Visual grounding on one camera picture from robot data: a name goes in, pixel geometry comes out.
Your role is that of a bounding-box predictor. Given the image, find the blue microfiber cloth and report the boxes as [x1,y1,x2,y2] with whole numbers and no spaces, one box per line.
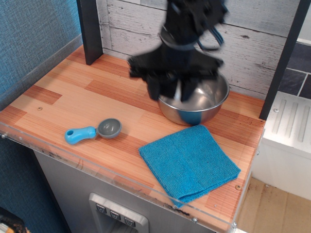
[138,125,241,208]

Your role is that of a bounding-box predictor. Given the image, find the dark right shelf post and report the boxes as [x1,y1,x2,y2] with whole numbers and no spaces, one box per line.
[259,0,311,120]

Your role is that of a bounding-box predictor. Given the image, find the silver dispenser button panel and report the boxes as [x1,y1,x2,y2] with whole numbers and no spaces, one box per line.
[89,193,149,233]

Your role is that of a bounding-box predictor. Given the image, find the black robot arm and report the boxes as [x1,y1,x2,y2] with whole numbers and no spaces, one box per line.
[128,0,228,101]

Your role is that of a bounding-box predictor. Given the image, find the dark left shelf post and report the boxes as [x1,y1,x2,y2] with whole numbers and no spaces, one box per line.
[76,0,103,65]

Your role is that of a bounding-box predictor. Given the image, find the blue grey toy scoop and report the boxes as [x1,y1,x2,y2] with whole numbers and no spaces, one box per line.
[64,118,122,145]

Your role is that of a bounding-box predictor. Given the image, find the silver metal bowl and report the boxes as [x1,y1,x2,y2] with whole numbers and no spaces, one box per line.
[158,74,230,126]

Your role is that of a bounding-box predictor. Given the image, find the white ribbed side unit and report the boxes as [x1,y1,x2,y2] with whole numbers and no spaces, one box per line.
[252,92,311,200]

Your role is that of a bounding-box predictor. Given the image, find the grey toy kitchen cabinet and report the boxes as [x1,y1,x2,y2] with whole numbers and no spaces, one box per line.
[35,152,211,233]

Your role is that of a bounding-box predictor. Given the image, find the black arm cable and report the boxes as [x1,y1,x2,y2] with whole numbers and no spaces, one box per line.
[196,25,225,51]

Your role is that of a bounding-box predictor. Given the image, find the clear acrylic edge guard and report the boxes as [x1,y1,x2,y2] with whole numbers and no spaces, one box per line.
[0,123,236,233]

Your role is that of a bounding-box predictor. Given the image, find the plush sushi roll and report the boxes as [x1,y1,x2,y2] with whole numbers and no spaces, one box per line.
[160,76,182,100]

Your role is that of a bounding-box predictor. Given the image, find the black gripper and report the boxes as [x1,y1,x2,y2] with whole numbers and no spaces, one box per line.
[128,43,224,102]

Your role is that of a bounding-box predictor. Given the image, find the dark shelf post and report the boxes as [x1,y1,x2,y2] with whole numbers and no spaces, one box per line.
[259,0,311,120]
[76,0,103,65]

